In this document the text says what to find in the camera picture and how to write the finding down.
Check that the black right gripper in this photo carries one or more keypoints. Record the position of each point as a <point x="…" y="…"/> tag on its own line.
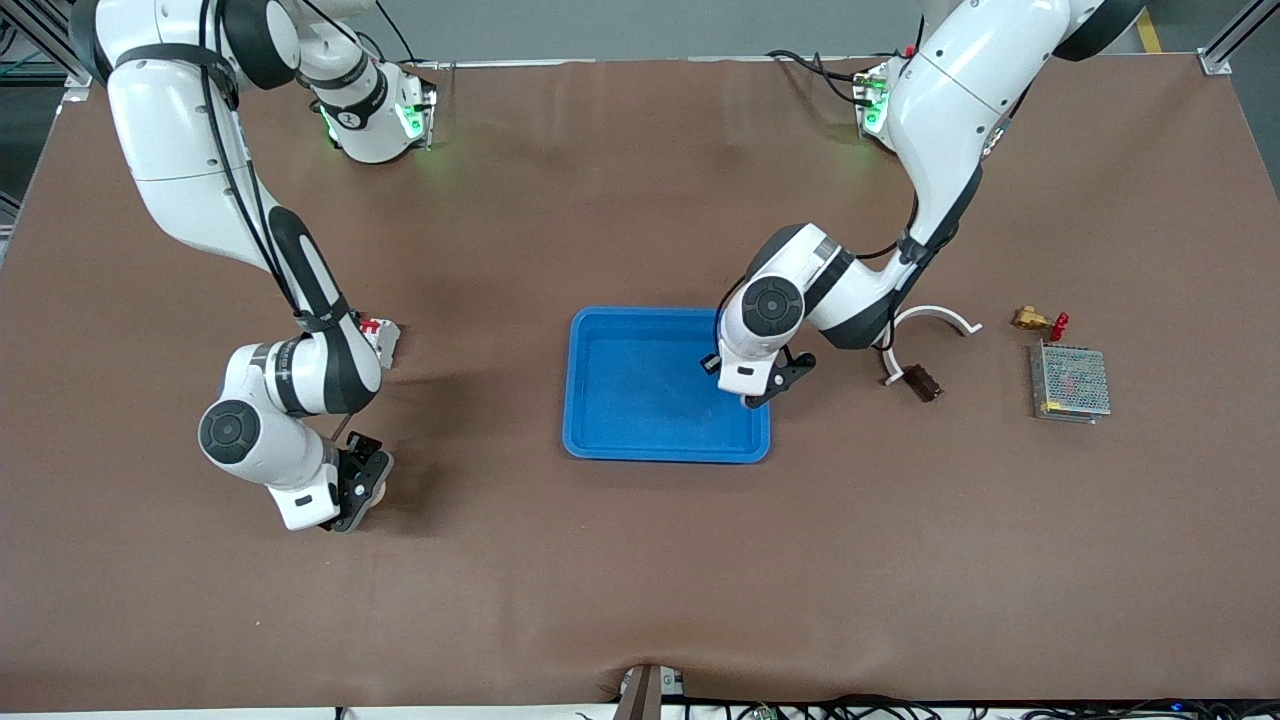
<point x="357" y="446"/>

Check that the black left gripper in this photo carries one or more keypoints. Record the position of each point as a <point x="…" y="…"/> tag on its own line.
<point x="718" y="366"/>

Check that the blue dome bell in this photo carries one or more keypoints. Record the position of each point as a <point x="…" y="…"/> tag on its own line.
<point x="381" y="492"/>

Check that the long brown electrolytic capacitor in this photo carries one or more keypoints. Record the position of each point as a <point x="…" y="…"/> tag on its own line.
<point x="925" y="384"/>

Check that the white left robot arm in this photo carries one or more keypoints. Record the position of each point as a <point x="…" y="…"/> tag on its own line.
<point x="950" y="100"/>

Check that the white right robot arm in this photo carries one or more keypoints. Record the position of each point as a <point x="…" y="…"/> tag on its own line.
<point x="180" y="130"/>

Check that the blue plastic tray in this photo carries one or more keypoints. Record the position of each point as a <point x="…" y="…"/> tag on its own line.
<point x="640" y="400"/>

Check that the white circuit breaker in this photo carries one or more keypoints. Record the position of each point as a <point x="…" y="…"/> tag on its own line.
<point x="385" y="338"/>

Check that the white curved plastic strip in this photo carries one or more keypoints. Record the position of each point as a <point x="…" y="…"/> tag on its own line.
<point x="940" y="310"/>

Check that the perforated metal power supply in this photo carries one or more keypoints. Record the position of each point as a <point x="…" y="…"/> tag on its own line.
<point x="1072" y="380"/>

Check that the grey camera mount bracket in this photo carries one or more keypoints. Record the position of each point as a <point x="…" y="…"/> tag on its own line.
<point x="640" y="695"/>

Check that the aluminium frame with bracket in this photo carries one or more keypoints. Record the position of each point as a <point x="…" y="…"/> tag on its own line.
<point x="1215" y="60"/>
<point x="75" y="93"/>

